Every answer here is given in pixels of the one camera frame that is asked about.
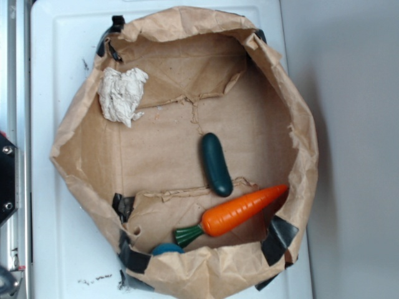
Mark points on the dark green toy cucumber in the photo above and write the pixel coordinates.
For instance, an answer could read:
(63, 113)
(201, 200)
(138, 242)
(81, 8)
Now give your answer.
(215, 166)

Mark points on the orange toy carrot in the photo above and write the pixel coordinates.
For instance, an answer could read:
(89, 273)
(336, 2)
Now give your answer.
(223, 218)

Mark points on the brown paper bag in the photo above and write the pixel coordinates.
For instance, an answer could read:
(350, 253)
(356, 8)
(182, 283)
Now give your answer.
(208, 71)

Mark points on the blue ball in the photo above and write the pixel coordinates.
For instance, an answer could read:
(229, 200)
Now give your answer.
(167, 248)

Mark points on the aluminium frame rail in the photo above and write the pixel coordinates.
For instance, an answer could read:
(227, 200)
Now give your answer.
(16, 277)

